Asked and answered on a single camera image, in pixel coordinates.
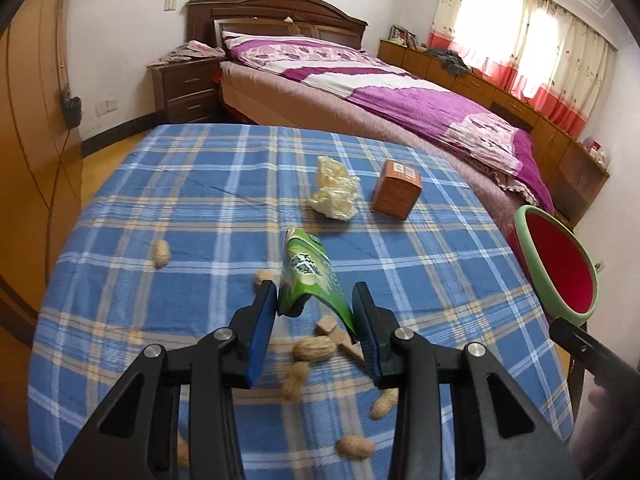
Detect pale crumpled plastic wrapper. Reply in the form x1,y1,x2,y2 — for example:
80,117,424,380
306,156,361,222

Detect green red chair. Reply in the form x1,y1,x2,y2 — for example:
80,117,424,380
514,205,600,327

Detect grey clothes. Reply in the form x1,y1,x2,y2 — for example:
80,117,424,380
430,47,471,77

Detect mauve bed mattress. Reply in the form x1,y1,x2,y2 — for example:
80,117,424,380
218,59,531,241

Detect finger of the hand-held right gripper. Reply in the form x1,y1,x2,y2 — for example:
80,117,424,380
549,317,640,391

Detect brown cardboard box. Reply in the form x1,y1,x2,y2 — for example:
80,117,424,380
371,158,423,221

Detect pink floral clothes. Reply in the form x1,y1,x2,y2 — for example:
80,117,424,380
150,39,226,68

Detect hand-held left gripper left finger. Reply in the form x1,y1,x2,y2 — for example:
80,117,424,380
54,280,278,480

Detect orange wooden wardrobe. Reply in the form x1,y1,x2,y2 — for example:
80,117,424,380
0,0,83,346

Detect wooden stick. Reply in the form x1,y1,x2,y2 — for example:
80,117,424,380
330,327,366,361

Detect dark wooden nightstand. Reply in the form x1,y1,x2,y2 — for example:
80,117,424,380
146,55,226,125

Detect blue plaid tablecloth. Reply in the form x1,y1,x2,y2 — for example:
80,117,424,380
27,122,576,480

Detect dark wooden headboard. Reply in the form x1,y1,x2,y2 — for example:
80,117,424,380
186,0,368,63

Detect row of books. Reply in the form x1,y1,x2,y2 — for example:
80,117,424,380
390,25,418,50

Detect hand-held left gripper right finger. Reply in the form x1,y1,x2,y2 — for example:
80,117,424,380
351,282,583,480

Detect purple floral pillow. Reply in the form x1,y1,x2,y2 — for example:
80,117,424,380
221,30,366,66

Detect white and red curtains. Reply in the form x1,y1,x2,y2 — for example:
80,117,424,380
427,0,616,136

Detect long low wooden cabinet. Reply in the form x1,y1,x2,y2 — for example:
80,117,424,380
377,39,612,228

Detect purple and white quilt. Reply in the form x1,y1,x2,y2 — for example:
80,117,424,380
280,52,555,211

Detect green snack packet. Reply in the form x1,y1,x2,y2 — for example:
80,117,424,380
277,227,357,343

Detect white plastic jar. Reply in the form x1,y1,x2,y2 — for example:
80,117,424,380
587,140,612,168

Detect black hanging bag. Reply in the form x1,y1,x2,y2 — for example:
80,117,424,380
60,94,83,128

